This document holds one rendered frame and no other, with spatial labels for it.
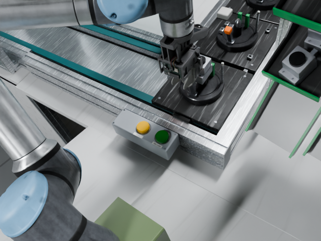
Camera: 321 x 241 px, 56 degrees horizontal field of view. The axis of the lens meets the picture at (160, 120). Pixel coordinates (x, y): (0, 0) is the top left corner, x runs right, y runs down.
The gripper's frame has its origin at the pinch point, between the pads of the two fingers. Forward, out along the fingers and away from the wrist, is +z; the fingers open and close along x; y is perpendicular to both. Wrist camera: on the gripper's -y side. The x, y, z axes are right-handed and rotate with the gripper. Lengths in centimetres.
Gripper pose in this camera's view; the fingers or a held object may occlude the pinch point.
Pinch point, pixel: (188, 81)
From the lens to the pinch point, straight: 86.9
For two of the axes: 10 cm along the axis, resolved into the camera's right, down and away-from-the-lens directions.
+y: -5.5, 7.3, -4.1
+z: 1.5, 5.6, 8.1
